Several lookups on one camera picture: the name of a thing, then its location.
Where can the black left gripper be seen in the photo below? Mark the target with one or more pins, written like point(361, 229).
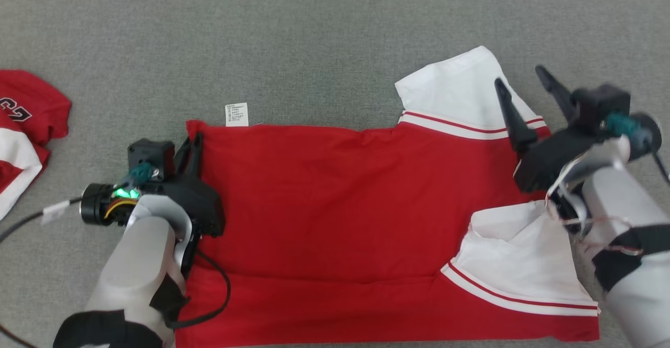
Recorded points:
point(201, 206)

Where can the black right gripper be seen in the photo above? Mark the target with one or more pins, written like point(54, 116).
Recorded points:
point(555, 159)

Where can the red shirt white sleeves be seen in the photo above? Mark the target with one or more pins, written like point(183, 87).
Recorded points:
point(324, 206)

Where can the red shorts white stripe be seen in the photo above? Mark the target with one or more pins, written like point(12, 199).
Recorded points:
point(26, 123)

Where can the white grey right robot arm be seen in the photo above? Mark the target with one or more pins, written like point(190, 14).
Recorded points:
point(638, 295)

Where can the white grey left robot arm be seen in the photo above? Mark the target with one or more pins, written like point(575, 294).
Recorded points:
point(136, 264)

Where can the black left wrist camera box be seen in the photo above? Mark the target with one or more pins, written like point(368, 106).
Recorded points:
point(152, 153)

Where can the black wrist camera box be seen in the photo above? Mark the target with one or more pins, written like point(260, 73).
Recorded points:
point(152, 153)
point(599, 104)

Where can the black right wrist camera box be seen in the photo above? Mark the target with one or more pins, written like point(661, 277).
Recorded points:
point(599, 104)

